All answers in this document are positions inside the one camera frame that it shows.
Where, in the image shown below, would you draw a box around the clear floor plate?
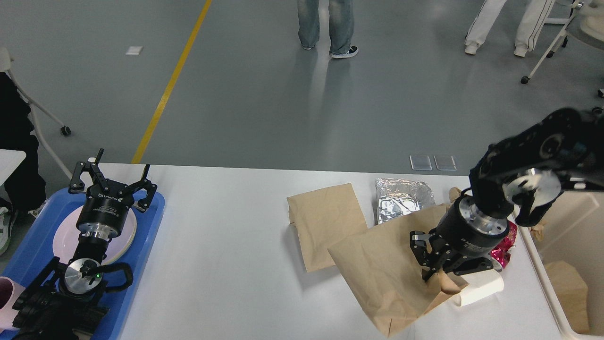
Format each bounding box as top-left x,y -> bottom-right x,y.
433,155 -> 457,171
409,154 -> 432,171

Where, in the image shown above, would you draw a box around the blue plastic tray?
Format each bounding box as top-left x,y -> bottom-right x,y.
1,188 -> 165,340

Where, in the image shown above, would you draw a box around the large brown paper bag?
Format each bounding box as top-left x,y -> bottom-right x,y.
328,204 -> 467,337

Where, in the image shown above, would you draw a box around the pink ribbed mug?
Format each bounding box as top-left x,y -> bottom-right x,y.
0,276 -> 25,333

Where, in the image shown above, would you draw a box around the lying white paper cup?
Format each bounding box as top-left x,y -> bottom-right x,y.
452,269 -> 504,307

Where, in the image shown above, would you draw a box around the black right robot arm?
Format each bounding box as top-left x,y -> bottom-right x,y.
410,108 -> 604,281

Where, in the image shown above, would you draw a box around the red crumpled wrapper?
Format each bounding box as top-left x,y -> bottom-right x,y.
490,221 -> 518,272

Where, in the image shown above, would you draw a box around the crumpled paper scraps in bin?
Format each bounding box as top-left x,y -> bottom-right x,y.
529,221 -> 547,242

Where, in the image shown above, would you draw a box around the person in white striped pants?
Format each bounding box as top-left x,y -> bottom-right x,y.
464,0 -> 556,58

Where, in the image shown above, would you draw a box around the aluminium foil tray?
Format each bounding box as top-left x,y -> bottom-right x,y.
375,178 -> 436,224

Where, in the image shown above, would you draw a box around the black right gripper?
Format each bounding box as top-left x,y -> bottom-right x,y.
410,195 -> 511,282

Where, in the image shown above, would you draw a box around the person in black pants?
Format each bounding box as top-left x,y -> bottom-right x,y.
0,71 -> 47,255

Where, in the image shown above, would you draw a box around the grey wheeled frame left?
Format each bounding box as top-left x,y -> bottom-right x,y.
0,47 -> 72,180

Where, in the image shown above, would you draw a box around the left clear floor plate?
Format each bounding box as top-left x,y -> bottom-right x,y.
409,154 -> 432,171

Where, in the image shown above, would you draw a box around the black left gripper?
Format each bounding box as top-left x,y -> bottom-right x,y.
69,149 -> 158,242

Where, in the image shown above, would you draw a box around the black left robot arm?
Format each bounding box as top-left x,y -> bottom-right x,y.
12,149 -> 157,340

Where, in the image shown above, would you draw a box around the brown bag in bin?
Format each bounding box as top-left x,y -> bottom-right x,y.
545,261 -> 590,334

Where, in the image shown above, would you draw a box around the small brown paper bag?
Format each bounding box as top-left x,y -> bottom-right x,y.
287,183 -> 368,272

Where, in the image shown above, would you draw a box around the white paper on floor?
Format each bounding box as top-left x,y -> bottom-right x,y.
125,46 -> 143,56

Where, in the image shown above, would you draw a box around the white side table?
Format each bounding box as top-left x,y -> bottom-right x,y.
0,149 -> 26,185

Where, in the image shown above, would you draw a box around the white wheeled chair right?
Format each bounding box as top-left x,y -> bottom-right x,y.
520,0 -> 604,85

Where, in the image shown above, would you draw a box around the person in blue jeans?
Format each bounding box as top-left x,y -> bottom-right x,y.
297,0 -> 359,59

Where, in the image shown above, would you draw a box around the pink plate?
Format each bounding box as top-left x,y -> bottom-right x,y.
52,206 -> 137,264

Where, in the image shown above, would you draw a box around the crumpled brown paper ball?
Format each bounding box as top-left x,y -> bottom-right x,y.
448,187 -> 465,204

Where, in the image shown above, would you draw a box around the right clear floor plate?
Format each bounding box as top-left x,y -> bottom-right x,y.
433,155 -> 457,171

